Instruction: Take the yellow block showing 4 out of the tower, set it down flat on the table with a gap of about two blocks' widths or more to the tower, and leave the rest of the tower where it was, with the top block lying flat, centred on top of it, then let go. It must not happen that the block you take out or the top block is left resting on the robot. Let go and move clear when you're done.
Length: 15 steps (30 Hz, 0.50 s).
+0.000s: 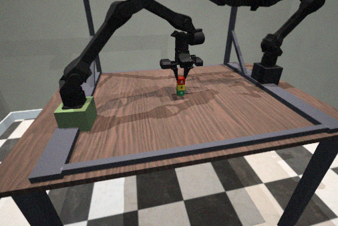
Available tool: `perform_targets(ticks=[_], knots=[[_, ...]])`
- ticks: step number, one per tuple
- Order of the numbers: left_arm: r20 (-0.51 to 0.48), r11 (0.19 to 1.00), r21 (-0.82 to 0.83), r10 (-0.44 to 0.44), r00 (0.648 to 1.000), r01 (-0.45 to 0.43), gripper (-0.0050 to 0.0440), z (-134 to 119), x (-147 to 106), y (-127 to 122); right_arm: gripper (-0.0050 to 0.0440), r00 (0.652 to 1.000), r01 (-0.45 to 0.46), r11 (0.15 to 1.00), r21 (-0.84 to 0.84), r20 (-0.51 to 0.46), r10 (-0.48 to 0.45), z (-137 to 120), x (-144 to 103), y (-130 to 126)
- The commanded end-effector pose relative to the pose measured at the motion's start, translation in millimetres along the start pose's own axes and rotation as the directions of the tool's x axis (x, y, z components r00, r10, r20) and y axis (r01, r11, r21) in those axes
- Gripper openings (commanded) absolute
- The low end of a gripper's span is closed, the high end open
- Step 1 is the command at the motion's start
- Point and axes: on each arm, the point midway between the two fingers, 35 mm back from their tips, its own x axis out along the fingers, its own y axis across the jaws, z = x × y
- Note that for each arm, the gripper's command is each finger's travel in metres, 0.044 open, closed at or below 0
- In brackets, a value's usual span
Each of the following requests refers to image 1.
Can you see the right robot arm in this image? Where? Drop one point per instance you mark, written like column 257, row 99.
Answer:
column 78, row 71

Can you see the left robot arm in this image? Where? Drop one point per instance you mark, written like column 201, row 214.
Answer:
column 271, row 43

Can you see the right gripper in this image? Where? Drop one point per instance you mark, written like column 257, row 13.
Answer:
column 166, row 63

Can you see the red block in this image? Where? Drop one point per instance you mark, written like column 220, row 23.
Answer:
column 181, row 80

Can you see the yellow block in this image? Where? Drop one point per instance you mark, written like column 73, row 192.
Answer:
column 180, row 87

